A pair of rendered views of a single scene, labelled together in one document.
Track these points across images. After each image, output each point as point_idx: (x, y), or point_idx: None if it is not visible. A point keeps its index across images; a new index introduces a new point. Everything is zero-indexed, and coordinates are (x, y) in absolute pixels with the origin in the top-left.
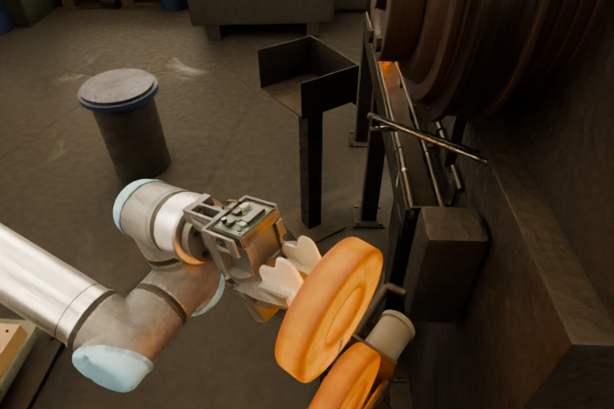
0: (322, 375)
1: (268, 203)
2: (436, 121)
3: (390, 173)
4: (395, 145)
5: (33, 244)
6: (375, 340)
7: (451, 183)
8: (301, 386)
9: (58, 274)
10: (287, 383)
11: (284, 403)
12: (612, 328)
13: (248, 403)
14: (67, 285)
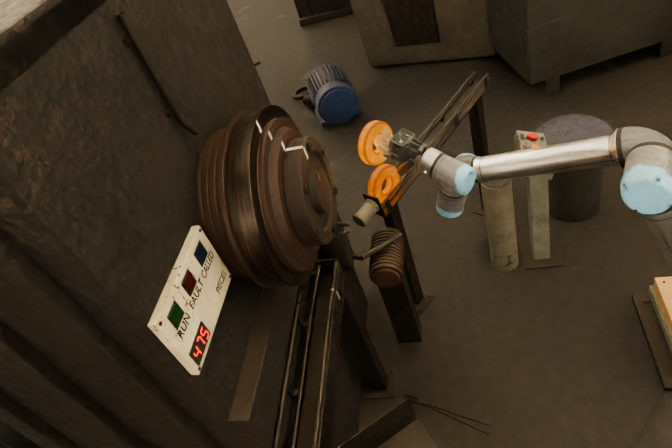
0: (401, 247)
1: (392, 141)
2: (297, 313)
3: (340, 328)
4: (331, 318)
5: (513, 166)
6: (369, 204)
7: (306, 282)
8: (438, 361)
9: (492, 160)
10: (449, 362)
11: (449, 350)
12: None
13: (475, 347)
14: (486, 159)
